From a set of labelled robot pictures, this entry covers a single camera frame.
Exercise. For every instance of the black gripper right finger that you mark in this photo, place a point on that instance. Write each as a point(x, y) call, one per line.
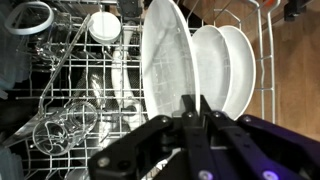
point(260, 150)

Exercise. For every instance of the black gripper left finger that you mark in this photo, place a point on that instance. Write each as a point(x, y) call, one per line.
point(196, 153)

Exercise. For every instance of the large white dinner plate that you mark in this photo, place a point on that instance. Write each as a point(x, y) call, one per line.
point(166, 60)

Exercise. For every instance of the clear drinking glass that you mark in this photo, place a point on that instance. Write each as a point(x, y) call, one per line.
point(66, 130)

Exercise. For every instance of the white round lid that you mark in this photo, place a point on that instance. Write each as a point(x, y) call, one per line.
point(105, 27)

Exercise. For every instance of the clear glass jar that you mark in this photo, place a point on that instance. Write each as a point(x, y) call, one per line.
point(50, 50)

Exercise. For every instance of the blue plastic container lid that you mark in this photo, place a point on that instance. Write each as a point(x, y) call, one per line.
point(13, 60)
point(10, 163)

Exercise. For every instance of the clear glass cup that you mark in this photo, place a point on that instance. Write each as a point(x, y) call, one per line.
point(30, 32)

